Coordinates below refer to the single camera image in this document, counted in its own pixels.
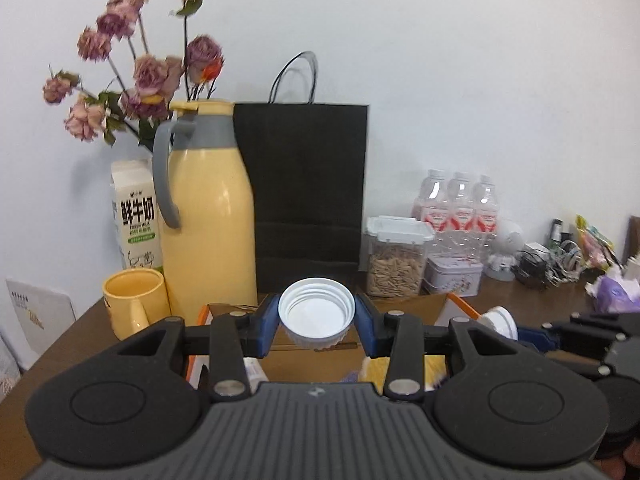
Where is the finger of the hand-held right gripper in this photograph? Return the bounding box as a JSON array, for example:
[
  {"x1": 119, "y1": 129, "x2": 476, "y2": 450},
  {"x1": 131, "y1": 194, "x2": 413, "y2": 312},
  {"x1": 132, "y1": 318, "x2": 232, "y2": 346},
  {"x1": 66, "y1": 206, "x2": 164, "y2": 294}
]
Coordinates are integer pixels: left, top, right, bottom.
[
  {"x1": 569, "y1": 311, "x2": 640, "y2": 336},
  {"x1": 516, "y1": 322, "x2": 621, "y2": 380}
]

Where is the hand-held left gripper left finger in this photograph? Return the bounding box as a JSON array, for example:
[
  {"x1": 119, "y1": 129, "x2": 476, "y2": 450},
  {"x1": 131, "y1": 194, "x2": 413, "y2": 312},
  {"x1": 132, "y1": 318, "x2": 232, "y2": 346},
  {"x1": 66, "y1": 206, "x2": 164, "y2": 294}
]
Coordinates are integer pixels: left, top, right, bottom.
[{"x1": 117, "y1": 292, "x2": 282, "y2": 402}]

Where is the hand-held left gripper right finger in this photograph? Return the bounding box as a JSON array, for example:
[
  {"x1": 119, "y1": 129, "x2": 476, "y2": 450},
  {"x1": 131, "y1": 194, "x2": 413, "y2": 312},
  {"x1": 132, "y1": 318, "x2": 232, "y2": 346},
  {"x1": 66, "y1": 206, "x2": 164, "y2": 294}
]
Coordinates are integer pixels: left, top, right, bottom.
[{"x1": 352, "y1": 292, "x2": 521, "y2": 403}]

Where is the white ribbed screw lid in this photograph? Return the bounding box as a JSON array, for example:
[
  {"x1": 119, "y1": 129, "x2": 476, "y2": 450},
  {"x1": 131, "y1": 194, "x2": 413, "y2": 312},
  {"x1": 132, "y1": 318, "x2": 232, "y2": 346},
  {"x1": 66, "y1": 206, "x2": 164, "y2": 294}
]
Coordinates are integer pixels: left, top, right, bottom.
[{"x1": 278, "y1": 277, "x2": 357, "y2": 348}]

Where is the red cardboard box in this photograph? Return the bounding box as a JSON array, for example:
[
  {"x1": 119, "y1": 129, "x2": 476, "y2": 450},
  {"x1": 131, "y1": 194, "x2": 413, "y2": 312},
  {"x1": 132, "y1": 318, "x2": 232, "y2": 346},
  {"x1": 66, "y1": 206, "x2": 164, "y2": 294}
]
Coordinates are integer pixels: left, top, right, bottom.
[{"x1": 185, "y1": 292, "x2": 483, "y2": 396}]

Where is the purple tissue pack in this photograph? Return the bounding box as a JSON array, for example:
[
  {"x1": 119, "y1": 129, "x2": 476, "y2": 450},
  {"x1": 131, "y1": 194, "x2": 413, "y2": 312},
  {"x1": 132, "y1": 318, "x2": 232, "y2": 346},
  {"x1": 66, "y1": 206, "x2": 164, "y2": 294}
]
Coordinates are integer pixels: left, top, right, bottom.
[{"x1": 585, "y1": 275, "x2": 640, "y2": 313}]

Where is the yellow and white plush toy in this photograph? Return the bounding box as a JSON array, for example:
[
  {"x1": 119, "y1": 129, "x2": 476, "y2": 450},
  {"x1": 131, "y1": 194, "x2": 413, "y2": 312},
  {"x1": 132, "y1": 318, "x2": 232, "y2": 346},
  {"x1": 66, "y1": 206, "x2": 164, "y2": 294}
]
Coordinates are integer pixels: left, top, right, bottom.
[{"x1": 365, "y1": 355, "x2": 447, "y2": 392}]

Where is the clear container of seeds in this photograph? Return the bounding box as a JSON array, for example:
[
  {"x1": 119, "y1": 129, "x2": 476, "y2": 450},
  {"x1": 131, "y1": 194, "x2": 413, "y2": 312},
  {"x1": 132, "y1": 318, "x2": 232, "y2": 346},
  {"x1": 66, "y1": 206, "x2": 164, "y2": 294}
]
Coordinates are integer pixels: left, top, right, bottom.
[{"x1": 362, "y1": 216, "x2": 436, "y2": 298}]

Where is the colourful snack packet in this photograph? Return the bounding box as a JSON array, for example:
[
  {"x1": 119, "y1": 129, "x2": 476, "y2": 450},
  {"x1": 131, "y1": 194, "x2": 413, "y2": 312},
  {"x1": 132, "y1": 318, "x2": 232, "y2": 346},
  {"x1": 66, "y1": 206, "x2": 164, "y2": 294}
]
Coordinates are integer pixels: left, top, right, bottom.
[{"x1": 575, "y1": 215, "x2": 623, "y2": 271}]

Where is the white robot-shaped speaker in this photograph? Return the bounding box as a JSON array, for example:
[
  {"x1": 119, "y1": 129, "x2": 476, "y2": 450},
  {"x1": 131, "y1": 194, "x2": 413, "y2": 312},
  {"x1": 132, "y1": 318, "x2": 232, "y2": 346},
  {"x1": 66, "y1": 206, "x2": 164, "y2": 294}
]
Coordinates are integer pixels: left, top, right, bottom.
[{"x1": 486, "y1": 221, "x2": 526, "y2": 282}]

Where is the white printed tin box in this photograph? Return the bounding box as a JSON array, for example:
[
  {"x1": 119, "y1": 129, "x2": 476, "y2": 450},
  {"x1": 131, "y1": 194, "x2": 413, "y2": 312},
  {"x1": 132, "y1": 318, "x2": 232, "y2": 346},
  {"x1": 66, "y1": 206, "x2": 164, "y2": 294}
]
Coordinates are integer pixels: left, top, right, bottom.
[{"x1": 424, "y1": 255, "x2": 484, "y2": 297}]

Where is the yellow thermos jug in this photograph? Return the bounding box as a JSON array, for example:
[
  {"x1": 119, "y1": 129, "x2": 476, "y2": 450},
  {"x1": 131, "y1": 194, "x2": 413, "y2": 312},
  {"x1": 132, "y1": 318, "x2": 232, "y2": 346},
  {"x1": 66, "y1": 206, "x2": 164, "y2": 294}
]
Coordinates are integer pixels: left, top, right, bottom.
[{"x1": 151, "y1": 100, "x2": 258, "y2": 325}]

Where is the clear water bottle red label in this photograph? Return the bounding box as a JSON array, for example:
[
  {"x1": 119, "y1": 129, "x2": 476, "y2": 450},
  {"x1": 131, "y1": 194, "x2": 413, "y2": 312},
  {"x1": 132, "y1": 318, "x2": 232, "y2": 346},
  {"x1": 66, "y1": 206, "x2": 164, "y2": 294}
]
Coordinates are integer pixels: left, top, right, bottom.
[
  {"x1": 411, "y1": 169, "x2": 451, "y2": 261},
  {"x1": 470, "y1": 175, "x2": 502, "y2": 266},
  {"x1": 442, "y1": 171, "x2": 477, "y2": 261}
]

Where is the yellow mug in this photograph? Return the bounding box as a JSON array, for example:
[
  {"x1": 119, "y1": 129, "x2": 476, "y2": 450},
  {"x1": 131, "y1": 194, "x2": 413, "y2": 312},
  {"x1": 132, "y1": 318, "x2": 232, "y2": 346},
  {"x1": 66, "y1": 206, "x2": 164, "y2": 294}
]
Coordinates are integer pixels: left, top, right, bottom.
[{"x1": 102, "y1": 268, "x2": 168, "y2": 341}]

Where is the black paper bag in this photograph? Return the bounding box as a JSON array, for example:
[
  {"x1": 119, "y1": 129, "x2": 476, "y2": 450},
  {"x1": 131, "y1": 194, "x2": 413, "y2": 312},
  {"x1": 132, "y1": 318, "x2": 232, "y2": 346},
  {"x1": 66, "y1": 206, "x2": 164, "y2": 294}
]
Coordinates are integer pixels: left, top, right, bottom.
[{"x1": 233, "y1": 51, "x2": 370, "y2": 295}]

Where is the white milk carton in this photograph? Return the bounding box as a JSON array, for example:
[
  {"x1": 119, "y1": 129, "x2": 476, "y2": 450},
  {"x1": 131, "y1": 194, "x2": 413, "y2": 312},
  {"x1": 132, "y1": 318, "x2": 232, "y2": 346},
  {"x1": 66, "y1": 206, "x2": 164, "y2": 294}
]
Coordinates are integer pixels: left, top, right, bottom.
[{"x1": 110, "y1": 159, "x2": 166, "y2": 273}]

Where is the white card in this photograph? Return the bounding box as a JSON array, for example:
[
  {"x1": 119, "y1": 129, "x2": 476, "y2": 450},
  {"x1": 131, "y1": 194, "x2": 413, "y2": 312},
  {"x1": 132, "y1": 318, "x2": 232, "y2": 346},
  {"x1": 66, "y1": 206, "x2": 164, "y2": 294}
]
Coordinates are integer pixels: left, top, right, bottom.
[{"x1": 5, "y1": 276, "x2": 77, "y2": 371}]

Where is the dried rose bouquet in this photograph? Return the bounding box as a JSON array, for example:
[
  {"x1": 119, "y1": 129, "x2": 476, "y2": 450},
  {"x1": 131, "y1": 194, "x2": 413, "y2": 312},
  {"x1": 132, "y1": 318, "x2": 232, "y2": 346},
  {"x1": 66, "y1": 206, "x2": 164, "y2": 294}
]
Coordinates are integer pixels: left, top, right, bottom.
[{"x1": 42, "y1": 0, "x2": 224, "y2": 153}]

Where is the tangle of cables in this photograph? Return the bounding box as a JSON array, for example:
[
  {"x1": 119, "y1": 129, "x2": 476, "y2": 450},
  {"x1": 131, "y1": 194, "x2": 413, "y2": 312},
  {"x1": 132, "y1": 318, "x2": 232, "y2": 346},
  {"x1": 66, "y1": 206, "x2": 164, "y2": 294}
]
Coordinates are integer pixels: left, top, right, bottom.
[{"x1": 515, "y1": 240, "x2": 586, "y2": 288}]

